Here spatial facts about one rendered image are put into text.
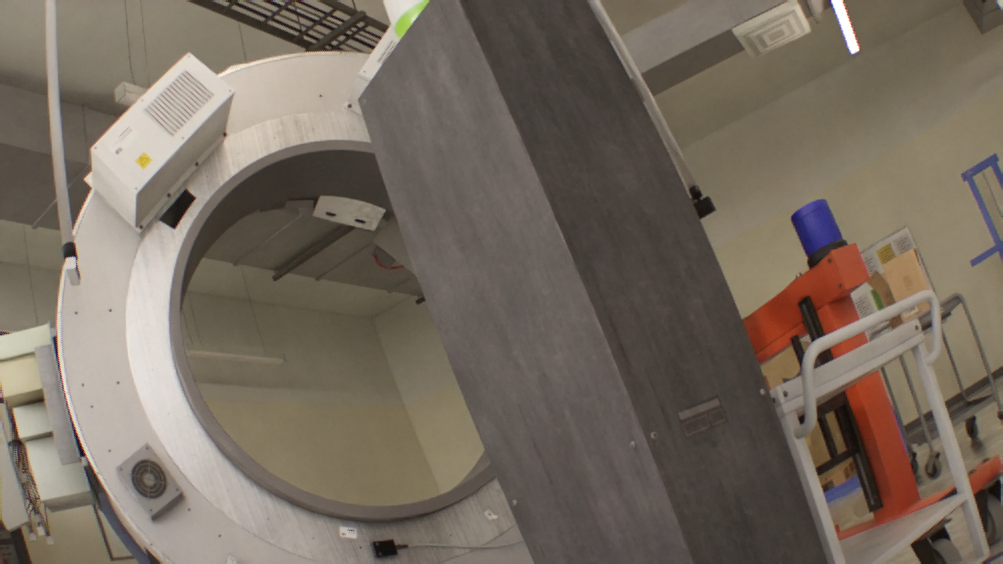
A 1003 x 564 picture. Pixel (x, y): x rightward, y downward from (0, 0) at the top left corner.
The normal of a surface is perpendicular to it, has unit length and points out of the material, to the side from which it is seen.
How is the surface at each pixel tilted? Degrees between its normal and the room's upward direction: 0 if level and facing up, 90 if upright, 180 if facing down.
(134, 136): 90
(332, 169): 166
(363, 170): 157
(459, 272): 90
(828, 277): 90
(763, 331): 90
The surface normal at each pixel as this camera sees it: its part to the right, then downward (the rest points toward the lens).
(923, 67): -0.43, -0.11
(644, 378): 0.49, -0.43
